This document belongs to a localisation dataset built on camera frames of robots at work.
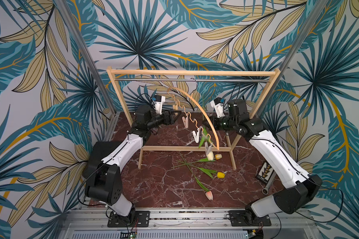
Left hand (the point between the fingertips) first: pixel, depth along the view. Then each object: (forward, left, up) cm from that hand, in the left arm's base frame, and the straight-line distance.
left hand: (177, 113), depth 77 cm
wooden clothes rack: (-5, -9, -28) cm, 29 cm away
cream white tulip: (-14, -13, -3) cm, 19 cm away
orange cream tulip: (-9, -26, -29) cm, 40 cm away
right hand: (-6, -13, +1) cm, 14 cm away
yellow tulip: (-21, -25, -29) cm, 44 cm away
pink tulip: (-31, -18, -29) cm, 46 cm away
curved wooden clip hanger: (-14, -9, +1) cm, 17 cm away
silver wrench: (-29, -49, -29) cm, 64 cm away
